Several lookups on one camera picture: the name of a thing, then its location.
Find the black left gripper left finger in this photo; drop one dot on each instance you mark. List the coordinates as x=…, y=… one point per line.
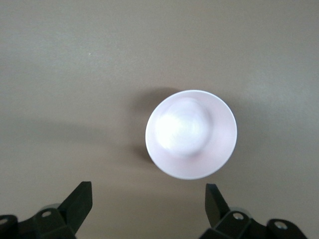
x=74, y=206

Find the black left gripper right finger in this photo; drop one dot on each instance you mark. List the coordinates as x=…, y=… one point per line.
x=214, y=206

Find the white bowl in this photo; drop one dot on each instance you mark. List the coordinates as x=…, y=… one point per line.
x=189, y=134

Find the brown table cloth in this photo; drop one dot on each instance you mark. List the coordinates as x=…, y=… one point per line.
x=74, y=74

